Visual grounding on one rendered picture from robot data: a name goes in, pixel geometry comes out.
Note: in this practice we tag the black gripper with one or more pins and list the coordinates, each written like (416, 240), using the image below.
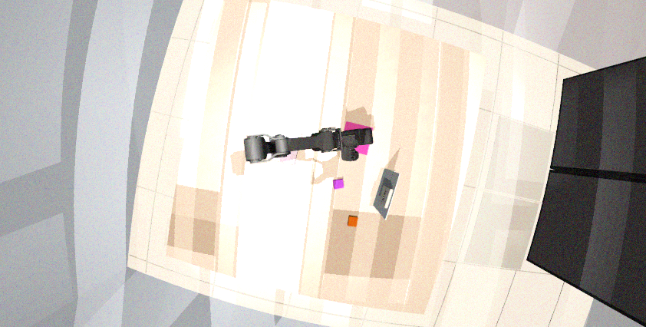
(368, 136)

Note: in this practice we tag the purple rectangular block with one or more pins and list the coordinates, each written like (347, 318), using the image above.
(338, 184)

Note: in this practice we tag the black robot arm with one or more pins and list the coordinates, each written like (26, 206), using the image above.
(256, 148)

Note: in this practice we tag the grey panel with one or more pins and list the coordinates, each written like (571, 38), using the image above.
(385, 194)

